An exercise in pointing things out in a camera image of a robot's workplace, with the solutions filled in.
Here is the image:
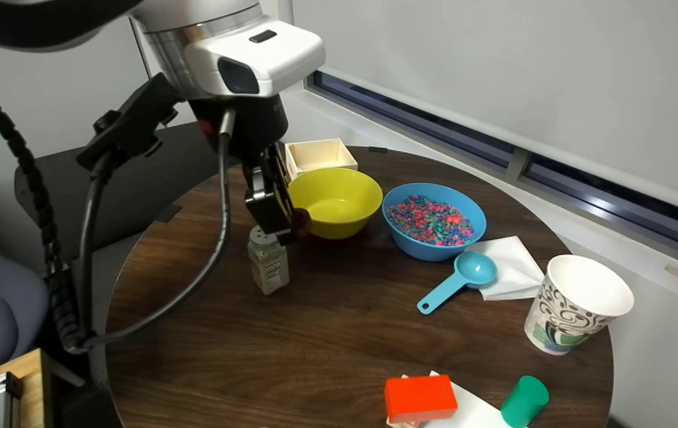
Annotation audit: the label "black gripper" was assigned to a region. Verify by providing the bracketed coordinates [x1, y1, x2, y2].
[190, 92, 299, 238]

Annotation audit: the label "clear glass spice bottle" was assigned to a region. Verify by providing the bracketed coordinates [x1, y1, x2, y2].
[246, 223, 292, 296]

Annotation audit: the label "yellow plastic bowl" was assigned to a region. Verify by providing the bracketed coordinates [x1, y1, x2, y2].
[286, 167, 385, 242]

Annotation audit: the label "colourful beads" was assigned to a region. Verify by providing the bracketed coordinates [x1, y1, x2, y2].
[389, 193, 479, 246]

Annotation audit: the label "blue plastic bowl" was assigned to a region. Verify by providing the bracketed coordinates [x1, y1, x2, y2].
[380, 180, 490, 263]

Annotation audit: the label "teal measuring scoop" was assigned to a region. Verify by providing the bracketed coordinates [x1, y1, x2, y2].
[414, 250, 500, 318]

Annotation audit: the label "orange rectangular block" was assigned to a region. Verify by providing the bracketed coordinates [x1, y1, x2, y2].
[383, 372, 461, 426]

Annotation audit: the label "white folded napkin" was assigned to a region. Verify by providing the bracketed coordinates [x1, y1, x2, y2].
[475, 232, 548, 303]

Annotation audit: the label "grey upholstered armchair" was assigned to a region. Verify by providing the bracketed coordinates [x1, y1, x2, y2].
[0, 121, 223, 375]

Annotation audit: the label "white roller blind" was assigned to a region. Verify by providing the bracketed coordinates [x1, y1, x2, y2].
[289, 0, 678, 209]

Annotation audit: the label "white paper sheet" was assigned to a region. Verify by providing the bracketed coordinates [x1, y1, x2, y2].
[389, 369, 514, 428]

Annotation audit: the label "light wooden crate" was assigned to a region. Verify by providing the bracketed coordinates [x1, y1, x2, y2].
[0, 346, 58, 428]

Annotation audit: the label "printed white paper cup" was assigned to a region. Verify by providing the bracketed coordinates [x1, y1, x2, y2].
[521, 251, 637, 357]

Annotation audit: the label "green plastic cup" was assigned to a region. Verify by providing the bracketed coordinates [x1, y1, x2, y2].
[500, 372, 553, 428]

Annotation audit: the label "thick black corrugated cable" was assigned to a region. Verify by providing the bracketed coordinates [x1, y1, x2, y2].
[0, 61, 91, 354]

